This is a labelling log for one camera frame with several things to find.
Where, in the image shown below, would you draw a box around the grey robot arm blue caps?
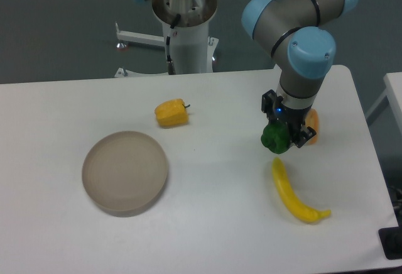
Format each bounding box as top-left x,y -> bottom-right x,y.
136,0 -> 359,154

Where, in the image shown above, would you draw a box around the green bell pepper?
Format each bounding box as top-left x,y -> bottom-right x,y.
261,121 -> 290,155

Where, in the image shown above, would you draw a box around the black device at table edge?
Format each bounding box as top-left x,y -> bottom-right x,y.
378,227 -> 401,260

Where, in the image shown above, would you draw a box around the black cable on pedestal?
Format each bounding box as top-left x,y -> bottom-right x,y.
165,13 -> 182,75

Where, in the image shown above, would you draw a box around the white side table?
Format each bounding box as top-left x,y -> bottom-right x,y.
365,72 -> 401,131

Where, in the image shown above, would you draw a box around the yellow bell pepper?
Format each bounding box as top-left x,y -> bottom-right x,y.
154,99 -> 190,128

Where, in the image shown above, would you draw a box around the orange fruit slice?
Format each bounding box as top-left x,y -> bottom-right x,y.
305,109 -> 320,145

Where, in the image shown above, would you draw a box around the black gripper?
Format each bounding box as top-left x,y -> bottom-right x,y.
261,90 -> 316,148

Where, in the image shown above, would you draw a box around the yellow banana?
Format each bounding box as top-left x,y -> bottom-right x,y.
271,158 -> 332,223

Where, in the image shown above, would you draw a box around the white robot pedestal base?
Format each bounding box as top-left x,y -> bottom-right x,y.
115,0 -> 219,75

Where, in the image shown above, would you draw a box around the beige round plate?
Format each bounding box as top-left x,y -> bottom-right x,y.
82,131 -> 169,217

